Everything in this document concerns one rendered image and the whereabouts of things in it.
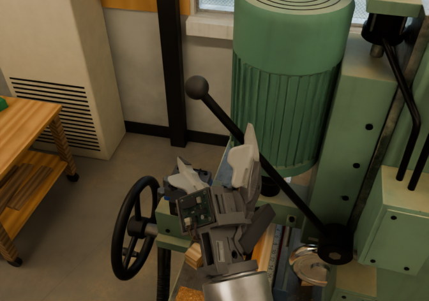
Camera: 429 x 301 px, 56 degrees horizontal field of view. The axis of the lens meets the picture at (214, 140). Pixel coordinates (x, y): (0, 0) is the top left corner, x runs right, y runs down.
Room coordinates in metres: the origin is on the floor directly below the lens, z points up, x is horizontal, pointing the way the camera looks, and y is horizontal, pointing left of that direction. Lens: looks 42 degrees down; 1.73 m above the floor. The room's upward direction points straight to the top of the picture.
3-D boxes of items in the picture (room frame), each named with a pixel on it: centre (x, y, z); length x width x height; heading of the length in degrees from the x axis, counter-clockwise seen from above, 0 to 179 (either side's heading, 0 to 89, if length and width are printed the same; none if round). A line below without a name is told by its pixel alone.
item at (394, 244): (0.38, -0.28, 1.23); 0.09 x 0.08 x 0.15; 74
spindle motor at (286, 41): (0.58, -0.12, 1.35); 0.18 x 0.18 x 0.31
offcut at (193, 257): (0.51, 0.04, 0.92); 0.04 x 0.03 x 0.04; 143
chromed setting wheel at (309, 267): (0.43, -0.21, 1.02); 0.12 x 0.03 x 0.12; 74
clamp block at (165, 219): (0.66, 0.06, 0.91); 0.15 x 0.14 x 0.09; 164
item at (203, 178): (0.65, 0.07, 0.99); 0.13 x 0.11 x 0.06; 164
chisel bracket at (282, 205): (0.57, -0.14, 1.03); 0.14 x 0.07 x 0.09; 74
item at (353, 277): (0.38, -0.25, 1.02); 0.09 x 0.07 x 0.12; 164
